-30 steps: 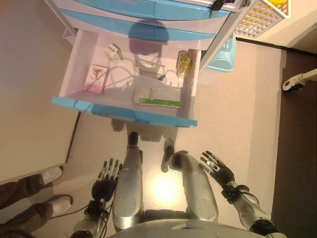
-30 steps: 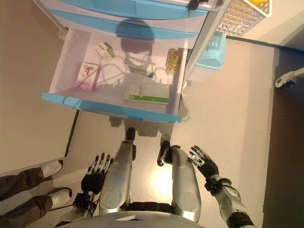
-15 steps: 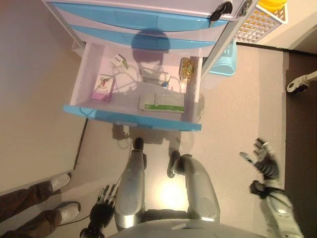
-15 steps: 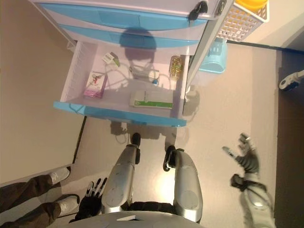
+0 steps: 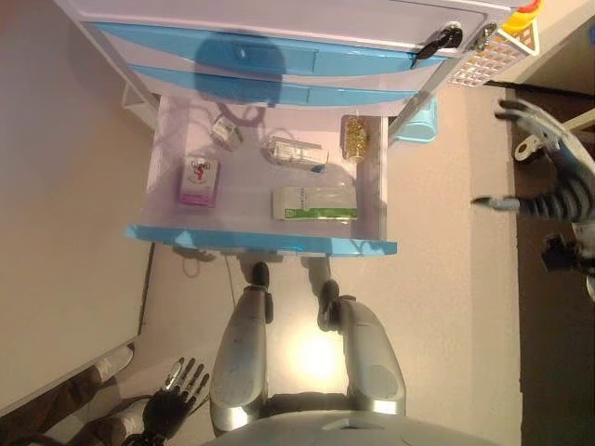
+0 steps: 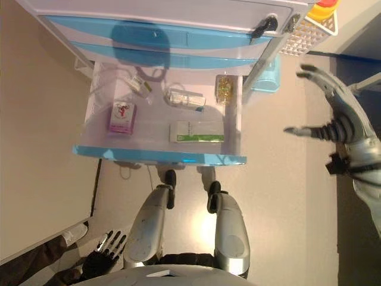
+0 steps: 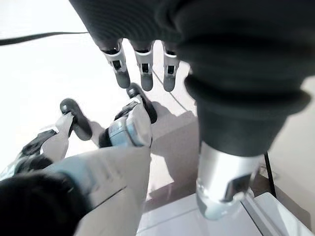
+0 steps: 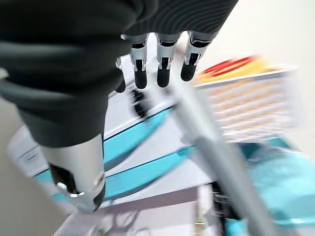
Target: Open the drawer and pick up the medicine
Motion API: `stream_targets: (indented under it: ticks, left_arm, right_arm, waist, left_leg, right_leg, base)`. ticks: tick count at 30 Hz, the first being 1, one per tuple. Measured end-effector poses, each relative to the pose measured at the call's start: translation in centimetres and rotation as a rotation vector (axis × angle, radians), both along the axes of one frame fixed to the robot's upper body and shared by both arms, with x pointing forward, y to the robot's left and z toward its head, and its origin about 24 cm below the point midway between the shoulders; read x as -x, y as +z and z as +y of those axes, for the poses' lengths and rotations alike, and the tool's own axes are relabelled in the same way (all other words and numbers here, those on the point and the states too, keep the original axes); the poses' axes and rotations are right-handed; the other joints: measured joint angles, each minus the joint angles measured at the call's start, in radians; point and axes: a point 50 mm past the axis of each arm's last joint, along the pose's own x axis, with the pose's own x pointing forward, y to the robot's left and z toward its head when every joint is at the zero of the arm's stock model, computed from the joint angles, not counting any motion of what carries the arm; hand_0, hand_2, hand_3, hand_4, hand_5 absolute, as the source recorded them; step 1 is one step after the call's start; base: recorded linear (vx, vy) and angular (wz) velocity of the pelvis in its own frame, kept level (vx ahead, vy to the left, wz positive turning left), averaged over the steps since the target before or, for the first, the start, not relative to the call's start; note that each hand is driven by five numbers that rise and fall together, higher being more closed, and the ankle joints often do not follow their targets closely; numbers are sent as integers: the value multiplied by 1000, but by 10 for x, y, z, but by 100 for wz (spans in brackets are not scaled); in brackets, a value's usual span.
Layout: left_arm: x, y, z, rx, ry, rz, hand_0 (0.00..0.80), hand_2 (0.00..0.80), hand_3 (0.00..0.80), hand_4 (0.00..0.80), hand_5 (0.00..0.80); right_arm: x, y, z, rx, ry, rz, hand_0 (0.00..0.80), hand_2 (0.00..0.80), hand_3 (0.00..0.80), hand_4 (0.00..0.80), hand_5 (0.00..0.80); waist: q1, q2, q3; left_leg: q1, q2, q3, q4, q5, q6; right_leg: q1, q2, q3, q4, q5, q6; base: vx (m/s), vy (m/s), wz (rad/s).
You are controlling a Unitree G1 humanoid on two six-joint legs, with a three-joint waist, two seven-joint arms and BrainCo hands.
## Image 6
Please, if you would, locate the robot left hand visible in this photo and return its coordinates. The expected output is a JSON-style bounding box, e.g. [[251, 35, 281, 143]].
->
[[82, 229, 129, 278]]

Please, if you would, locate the clear plastic medicine package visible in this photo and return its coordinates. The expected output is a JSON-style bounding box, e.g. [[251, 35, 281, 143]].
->
[[163, 85, 206, 110]]

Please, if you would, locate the yellow sharps container red lid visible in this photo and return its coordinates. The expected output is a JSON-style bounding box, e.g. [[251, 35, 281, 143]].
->
[[306, 0, 340, 20]]

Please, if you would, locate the black cart lock knob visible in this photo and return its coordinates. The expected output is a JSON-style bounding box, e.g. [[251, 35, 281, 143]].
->
[[249, 15, 279, 41]]

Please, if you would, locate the white drawer blue handle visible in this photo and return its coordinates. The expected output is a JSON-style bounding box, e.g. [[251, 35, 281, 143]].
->
[[38, 14, 274, 48], [71, 61, 248, 166], [70, 41, 263, 71]]

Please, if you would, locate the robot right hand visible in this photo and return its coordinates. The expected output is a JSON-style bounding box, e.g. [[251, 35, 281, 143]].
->
[[284, 64, 375, 147]]

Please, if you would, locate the yellow capsule blister pack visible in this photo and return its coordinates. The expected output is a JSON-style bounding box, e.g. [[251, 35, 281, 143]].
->
[[216, 74, 235, 105]]

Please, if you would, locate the grey robot torso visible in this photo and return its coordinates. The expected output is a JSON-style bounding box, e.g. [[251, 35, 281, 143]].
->
[[71, 253, 248, 286]]

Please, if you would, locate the white perforated basket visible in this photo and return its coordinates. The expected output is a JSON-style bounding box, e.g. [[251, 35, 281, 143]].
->
[[278, 11, 340, 57]]

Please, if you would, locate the grey rubber tube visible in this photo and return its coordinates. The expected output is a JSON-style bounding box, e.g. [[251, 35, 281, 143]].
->
[[135, 64, 167, 81]]

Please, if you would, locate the white person shoe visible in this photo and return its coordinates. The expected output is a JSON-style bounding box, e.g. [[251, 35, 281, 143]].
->
[[61, 222, 89, 247]]

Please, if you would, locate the metal cart side latch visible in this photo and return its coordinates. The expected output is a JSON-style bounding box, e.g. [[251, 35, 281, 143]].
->
[[282, 13, 302, 32]]

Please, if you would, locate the clear bag with vial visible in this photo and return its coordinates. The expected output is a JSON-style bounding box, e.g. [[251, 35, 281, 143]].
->
[[123, 74, 154, 99]]

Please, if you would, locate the white floor cable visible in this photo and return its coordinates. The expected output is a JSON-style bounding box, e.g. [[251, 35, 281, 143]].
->
[[120, 165, 135, 180]]

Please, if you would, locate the pink medicine box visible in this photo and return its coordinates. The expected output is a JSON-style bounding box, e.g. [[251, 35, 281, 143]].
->
[[108, 101, 138, 134]]

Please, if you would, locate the blue lidded waste bin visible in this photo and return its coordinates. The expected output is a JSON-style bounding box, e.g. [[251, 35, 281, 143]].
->
[[252, 55, 282, 93]]

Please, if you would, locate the green white medicine box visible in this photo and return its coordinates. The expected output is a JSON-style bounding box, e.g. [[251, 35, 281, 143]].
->
[[168, 120, 226, 144]]

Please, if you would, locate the white medical cart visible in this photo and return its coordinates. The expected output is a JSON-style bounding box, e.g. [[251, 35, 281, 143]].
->
[[17, 0, 315, 96]]

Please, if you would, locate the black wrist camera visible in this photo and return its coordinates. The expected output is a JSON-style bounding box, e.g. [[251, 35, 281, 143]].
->
[[326, 152, 354, 176]]

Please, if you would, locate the dark brown trouser leg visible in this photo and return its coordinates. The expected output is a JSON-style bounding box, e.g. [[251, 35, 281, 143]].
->
[[0, 238, 90, 286]]

